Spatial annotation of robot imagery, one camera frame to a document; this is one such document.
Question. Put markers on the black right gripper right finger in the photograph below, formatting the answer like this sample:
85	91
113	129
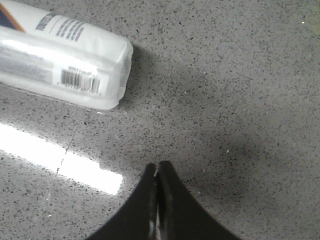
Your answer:
181	217

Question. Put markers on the white tennis ball can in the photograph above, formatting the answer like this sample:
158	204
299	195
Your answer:
51	55

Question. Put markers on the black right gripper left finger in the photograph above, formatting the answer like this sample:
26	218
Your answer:
136	219

